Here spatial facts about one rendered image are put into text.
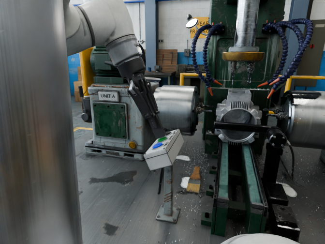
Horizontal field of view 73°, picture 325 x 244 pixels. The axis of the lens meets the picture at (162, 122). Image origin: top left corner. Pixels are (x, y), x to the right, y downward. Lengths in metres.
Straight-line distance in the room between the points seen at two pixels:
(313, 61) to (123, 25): 6.02
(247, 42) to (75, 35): 0.73
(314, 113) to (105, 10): 0.83
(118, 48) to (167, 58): 5.48
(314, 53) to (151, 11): 4.04
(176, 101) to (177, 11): 5.41
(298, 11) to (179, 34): 2.71
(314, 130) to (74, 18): 0.91
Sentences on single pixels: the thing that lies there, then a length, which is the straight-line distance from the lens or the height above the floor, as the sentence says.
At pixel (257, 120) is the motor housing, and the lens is 1.02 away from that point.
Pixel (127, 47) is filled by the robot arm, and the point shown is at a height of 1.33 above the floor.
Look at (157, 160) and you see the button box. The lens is 0.60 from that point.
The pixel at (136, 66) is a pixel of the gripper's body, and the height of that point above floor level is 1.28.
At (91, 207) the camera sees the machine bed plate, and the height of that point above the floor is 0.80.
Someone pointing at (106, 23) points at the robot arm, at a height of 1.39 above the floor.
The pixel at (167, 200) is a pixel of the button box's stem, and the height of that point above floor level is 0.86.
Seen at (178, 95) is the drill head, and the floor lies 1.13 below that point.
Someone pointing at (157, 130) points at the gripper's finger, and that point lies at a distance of 0.65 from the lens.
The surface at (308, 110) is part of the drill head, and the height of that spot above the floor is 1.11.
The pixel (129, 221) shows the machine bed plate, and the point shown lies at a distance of 0.78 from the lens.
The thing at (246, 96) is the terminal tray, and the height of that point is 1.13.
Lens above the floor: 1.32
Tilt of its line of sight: 17 degrees down
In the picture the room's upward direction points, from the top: straight up
